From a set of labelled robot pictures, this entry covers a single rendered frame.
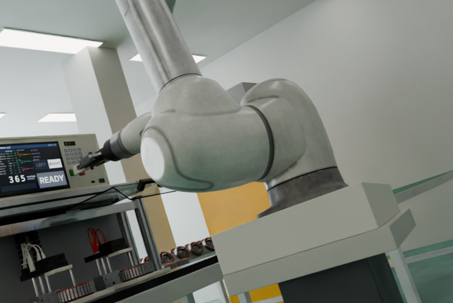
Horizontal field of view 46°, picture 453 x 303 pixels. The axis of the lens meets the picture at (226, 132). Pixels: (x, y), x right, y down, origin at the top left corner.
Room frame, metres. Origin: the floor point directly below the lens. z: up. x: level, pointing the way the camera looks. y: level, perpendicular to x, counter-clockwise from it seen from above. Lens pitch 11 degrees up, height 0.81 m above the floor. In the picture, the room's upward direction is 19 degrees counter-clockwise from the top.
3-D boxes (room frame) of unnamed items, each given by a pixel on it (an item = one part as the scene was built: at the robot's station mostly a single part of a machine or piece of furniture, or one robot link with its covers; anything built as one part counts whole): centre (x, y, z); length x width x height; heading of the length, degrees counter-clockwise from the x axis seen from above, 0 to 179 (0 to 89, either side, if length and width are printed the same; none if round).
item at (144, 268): (1.72, 0.41, 0.80); 0.11 x 0.11 x 0.04
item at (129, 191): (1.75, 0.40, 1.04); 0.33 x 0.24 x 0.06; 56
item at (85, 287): (1.52, 0.55, 0.80); 0.11 x 0.11 x 0.04
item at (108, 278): (1.80, 0.53, 0.80); 0.08 x 0.05 x 0.06; 146
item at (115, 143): (1.61, 0.31, 1.18); 0.09 x 0.06 x 0.09; 146
